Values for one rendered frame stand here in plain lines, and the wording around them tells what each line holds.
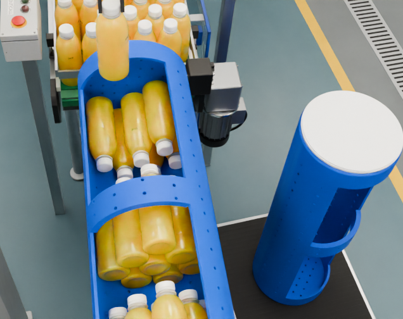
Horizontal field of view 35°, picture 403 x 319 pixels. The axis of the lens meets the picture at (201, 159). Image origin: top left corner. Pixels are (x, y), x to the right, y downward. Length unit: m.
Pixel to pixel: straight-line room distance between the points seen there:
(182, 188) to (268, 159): 1.61
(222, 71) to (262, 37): 1.41
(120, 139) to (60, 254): 1.09
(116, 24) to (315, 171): 0.67
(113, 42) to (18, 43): 0.50
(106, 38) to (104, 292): 0.55
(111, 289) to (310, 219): 0.68
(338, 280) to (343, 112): 0.91
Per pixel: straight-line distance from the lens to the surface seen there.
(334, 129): 1.72
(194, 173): 1.38
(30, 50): 1.84
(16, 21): 1.83
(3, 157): 2.92
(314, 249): 2.01
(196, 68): 1.84
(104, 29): 1.36
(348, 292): 2.50
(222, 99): 2.03
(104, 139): 1.56
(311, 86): 3.24
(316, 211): 1.83
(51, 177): 2.48
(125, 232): 1.35
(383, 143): 1.74
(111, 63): 1.43
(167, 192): 1.31
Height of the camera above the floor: 2.34
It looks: 55 degrees down
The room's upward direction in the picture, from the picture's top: 8 degrees clockwise
